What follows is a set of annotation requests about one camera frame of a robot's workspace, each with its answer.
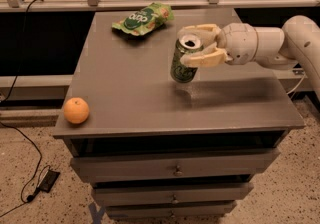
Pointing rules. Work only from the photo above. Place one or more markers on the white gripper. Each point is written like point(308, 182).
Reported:
point(240, 43)

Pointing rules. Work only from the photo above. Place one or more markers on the green soda can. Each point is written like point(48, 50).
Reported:
point(186, 45)

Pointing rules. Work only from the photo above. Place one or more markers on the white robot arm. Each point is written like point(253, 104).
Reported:
point(297, 42)

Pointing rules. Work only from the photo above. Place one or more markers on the green chip bag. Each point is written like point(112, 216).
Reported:
point(145, 20)

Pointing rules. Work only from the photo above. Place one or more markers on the grey drawer cabinet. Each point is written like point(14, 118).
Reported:
point(136, 108)

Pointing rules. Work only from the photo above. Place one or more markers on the top grey drawer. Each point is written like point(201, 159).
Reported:
point(172, 166)

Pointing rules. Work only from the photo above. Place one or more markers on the grey drawer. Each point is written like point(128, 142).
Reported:
point(172, 166)
point(172, 194)
point(170, 210)

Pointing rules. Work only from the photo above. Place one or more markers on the orange fruit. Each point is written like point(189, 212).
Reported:
point(76, 110)

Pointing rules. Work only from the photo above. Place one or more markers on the middle grey drawer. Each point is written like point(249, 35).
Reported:
point(172, 194)

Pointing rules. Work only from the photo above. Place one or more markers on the bottom grey drawer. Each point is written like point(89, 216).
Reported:
point(170, 210)

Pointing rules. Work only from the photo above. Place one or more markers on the black power adapter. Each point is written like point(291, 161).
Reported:
point(48, 181)

